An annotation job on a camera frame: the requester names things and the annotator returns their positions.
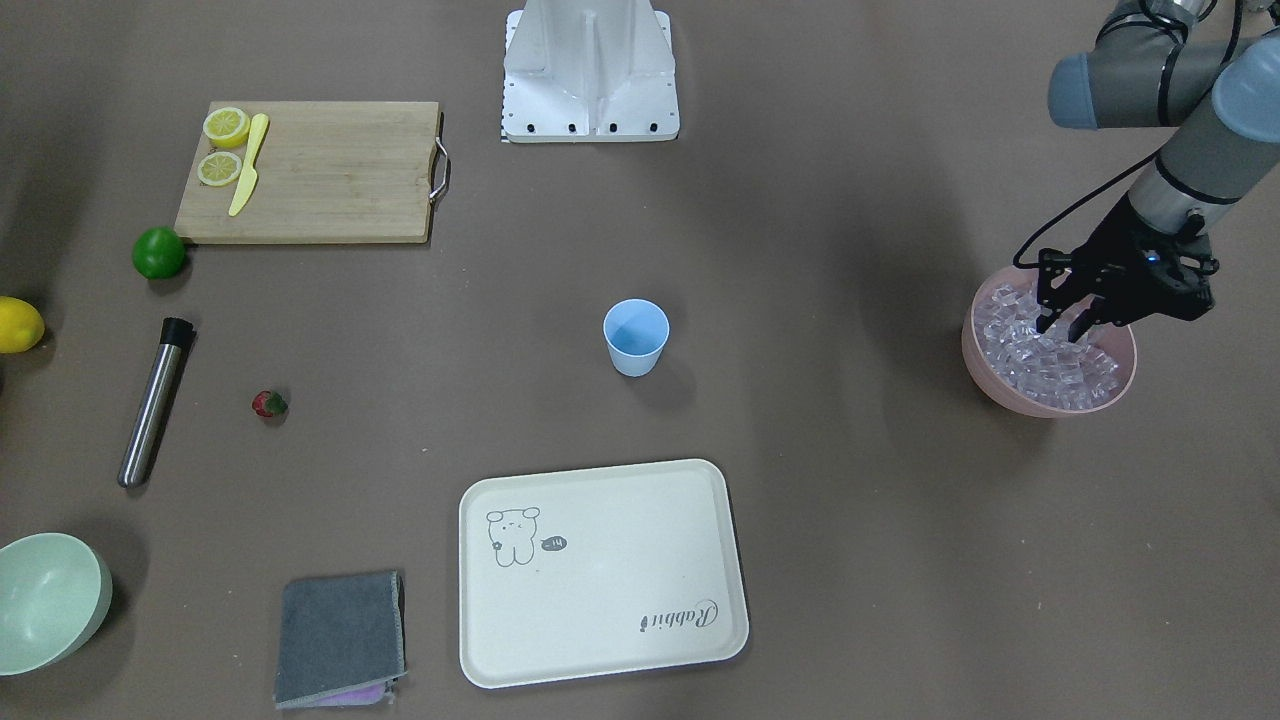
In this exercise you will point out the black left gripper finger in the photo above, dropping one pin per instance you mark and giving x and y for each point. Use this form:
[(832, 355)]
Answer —
[(1086, 320), (1049, 298)]

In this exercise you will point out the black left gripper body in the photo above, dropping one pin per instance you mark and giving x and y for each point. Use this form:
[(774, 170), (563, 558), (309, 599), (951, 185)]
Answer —
[(1113, 243)]

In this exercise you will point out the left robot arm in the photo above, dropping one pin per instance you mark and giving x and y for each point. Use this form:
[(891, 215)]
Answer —
[(1220, 100)]

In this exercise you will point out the pink bowl of ice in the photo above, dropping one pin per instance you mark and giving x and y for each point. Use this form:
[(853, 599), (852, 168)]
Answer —
[(1041, 374)]

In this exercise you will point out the light blue plastic cup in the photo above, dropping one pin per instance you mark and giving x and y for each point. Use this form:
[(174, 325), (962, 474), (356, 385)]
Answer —
[(635, 332)]

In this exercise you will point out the cream rabbit tray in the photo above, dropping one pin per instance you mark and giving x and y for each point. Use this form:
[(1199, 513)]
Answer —
[(592, 572)]

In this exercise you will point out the wooden cutting board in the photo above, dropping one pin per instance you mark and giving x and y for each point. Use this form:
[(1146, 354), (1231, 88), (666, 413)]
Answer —
[(330, 172)]

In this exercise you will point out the purple cloth under grey cloth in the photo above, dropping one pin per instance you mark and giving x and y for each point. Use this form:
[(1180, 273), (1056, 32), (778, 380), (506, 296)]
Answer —
[(363, 696)]

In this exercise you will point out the grey folded cloth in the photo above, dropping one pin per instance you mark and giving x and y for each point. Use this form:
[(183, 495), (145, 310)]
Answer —
[(338, 634)]

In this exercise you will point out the red strawberry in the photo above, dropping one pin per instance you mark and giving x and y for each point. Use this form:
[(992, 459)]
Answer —
[(269, 404)]

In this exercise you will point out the yellow plastic knife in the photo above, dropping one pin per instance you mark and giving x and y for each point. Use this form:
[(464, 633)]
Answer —
[(249, 177)]

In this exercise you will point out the lemon half slice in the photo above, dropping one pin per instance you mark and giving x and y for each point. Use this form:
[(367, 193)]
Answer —
[(219, 168), (227, 128)]

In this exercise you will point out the green lime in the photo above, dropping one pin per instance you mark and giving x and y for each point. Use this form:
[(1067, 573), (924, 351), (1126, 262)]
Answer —
[(158, 253)]

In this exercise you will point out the steel muddler with black tip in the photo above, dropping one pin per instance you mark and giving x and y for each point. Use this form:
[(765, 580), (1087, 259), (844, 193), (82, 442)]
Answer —
[(175, 342)]

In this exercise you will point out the yellow lemon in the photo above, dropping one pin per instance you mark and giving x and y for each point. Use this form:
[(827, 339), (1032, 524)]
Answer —
[(22, 325)]

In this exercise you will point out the mint green bowl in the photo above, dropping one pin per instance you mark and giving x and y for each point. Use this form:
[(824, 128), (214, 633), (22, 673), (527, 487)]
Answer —
[(55, 593)]

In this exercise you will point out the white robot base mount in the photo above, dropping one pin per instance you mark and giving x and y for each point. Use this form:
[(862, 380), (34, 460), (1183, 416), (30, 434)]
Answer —
[(589, 72)]

